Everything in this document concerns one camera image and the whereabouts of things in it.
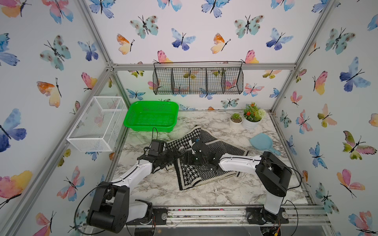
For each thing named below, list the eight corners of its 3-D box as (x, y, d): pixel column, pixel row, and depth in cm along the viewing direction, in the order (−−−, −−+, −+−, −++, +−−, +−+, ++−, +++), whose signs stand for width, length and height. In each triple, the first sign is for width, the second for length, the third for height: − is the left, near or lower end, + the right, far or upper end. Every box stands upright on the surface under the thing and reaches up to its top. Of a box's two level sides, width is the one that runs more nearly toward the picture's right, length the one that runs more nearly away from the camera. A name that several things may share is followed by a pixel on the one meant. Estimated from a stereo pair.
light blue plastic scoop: (248, 144, 104) (249, 142, 102) (252, 131, 111) (253, 129, 109) (278, 155, 98) (280, 154, 96) (280, 141, 105) (282, 139, 103)
